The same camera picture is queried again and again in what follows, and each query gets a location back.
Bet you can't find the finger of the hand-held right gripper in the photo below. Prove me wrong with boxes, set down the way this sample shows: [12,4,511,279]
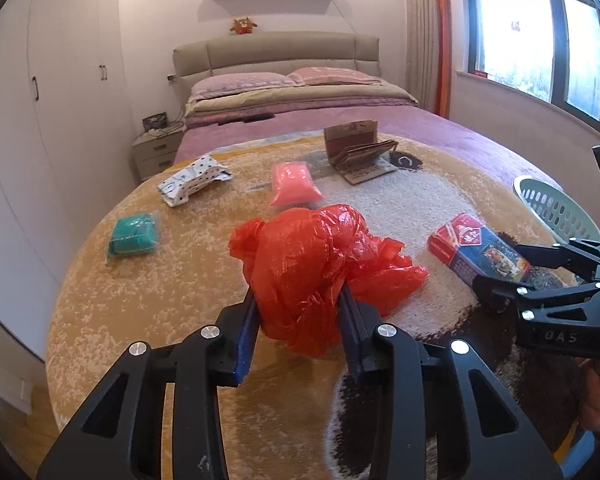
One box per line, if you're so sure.
[500,239,600,282]
[471,275,600,324]

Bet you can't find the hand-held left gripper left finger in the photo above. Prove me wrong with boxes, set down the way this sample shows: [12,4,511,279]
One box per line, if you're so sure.
[36,287,261,480]

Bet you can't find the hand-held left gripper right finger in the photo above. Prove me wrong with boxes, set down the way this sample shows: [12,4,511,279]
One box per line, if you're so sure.
[337,280,558,480]

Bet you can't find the green plastic basket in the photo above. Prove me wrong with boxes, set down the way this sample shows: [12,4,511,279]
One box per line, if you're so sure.
[512,175,600,251]

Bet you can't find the red plastic bag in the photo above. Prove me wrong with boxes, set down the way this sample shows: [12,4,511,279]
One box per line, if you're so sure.
[228,203,429,357]

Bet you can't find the blue and red card box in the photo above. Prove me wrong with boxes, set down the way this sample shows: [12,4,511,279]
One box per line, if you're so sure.
[427,212,533,291]

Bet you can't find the person's right hand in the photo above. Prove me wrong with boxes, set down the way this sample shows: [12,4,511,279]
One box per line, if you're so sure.
[577,362,600,431]

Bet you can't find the green plastic packet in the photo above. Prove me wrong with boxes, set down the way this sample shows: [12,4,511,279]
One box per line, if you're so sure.
[106,212,161,261]

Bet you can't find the pink plastic packet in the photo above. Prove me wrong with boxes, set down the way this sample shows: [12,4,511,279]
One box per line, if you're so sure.
[270,161,326,209]

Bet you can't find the white polka dot packet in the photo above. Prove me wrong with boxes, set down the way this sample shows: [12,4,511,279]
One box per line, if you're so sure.
[157,155,234,208]

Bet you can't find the bed with purple bedspread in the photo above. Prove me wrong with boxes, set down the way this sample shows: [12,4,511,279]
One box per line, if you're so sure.
[172,30,600,186]

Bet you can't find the brown cardboard box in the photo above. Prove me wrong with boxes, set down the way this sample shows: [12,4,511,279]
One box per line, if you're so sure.
[323,119,398,185]

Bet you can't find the beige nightstand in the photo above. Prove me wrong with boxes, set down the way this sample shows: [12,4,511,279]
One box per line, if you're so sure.
[132,127,185,182]

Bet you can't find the dark framed window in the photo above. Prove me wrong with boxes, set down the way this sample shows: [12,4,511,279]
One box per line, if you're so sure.
[457,0,600,138]

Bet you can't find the pink pillow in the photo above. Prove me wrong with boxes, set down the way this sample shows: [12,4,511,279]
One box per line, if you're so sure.
[287,66,383,87]
[189,72,301,103]

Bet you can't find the beige and orange curtain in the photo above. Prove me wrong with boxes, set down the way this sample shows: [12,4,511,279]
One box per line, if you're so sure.
[405,0,451,116]

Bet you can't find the white wardrobe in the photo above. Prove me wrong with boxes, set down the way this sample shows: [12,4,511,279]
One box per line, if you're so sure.
[0,0,136,361]

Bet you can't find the beige padded headboard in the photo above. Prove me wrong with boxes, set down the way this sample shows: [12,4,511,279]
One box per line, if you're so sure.
[172,31,381,106]

